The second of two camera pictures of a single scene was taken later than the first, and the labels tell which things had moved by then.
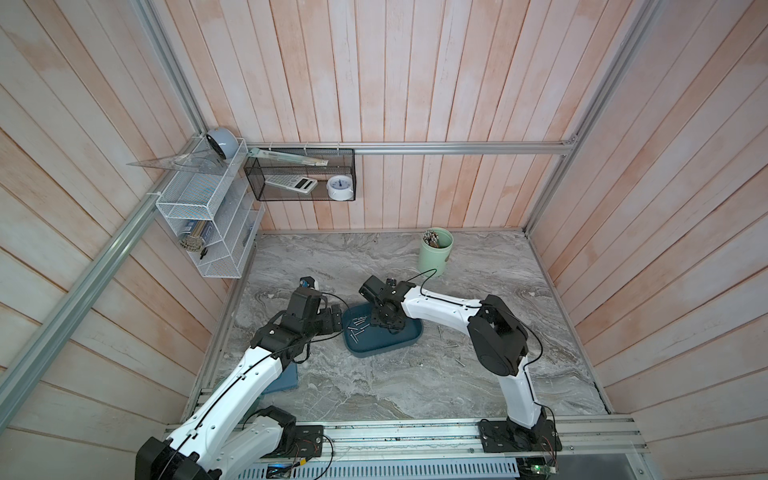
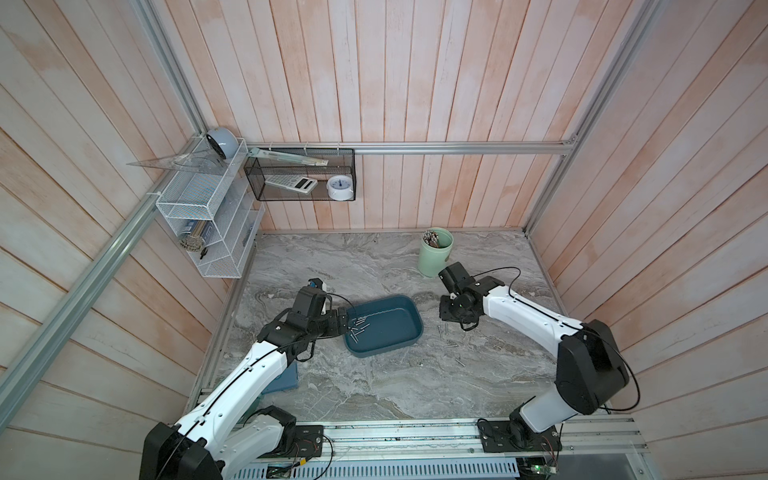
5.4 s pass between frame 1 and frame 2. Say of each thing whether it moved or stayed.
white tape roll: stayed
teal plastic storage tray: stayed
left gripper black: stayed
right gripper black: moved
